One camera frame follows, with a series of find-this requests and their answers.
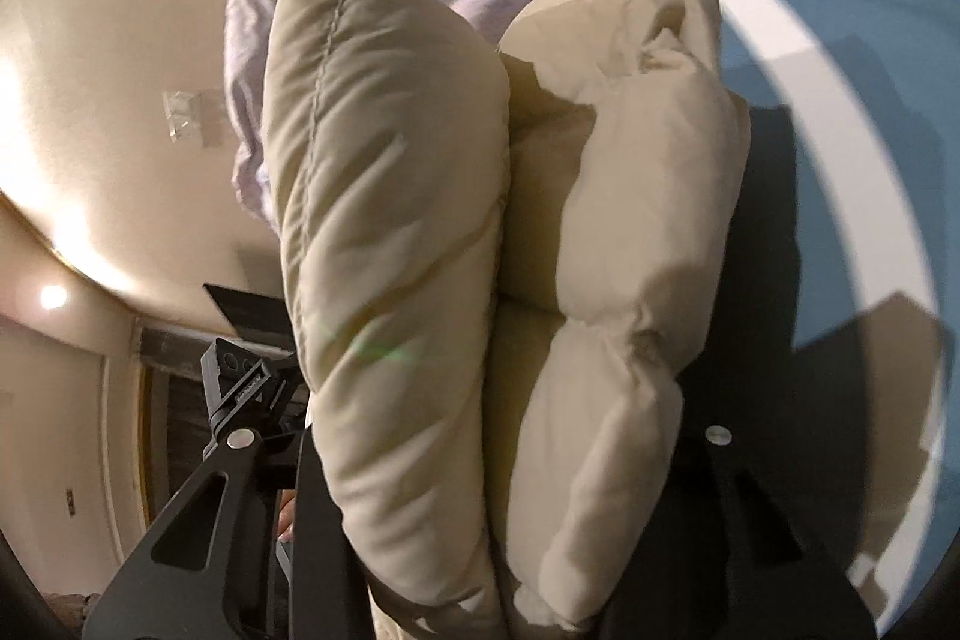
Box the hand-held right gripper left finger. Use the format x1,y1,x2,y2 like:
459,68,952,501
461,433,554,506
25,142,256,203
81,428,380,640

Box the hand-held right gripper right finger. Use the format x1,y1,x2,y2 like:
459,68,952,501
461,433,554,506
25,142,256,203
592,377,880,640

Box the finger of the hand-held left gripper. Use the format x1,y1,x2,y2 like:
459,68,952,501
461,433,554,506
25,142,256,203
202,281,292,345

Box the beige puffer jacket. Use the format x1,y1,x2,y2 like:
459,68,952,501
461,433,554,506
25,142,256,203
262,0,752,640

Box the dark doorway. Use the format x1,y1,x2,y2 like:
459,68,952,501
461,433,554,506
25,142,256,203
129,323,226,540

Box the clear tape patch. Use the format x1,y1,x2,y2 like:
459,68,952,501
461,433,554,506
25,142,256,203
160,88,221,148

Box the blue white-striped bedsheet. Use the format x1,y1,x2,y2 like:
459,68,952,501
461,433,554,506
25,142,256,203
667,0,960,618

